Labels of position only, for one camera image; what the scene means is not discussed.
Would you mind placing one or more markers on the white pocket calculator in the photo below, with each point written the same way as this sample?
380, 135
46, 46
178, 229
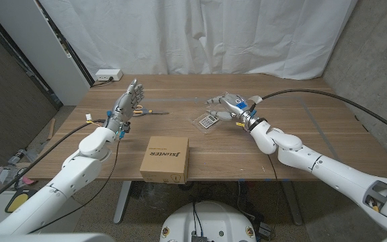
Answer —
208, 121

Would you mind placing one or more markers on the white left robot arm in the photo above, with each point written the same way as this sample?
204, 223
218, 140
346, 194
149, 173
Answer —
72, 174

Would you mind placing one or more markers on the brown cardboard box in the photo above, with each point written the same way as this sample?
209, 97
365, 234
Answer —
165, 159

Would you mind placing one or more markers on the clear plastic clamshell container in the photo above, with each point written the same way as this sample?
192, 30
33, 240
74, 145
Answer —
200, 129

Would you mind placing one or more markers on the grey table leg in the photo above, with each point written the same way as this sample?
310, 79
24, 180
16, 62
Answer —
294, 208
121, 201

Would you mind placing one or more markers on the white curtain cloth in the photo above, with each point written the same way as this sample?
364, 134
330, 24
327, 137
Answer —
197, 33

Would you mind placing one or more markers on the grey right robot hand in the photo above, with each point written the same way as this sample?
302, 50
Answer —
235, 104

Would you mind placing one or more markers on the white power strip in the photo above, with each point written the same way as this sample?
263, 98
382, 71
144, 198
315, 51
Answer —
109, 74

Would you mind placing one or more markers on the grey floor power strip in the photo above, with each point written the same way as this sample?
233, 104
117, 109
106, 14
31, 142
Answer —
265, 230

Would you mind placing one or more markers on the white cabinet with black edge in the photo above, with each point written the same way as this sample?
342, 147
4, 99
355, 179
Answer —
29, 43

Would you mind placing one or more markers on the white robot torso dome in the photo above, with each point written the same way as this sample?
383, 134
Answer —
207, 222

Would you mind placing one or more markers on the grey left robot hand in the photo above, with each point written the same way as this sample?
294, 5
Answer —
126, 102

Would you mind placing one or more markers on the yellow and black foot pedal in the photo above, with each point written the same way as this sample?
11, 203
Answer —
19, 202

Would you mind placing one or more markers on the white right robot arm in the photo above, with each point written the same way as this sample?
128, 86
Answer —
314, 161

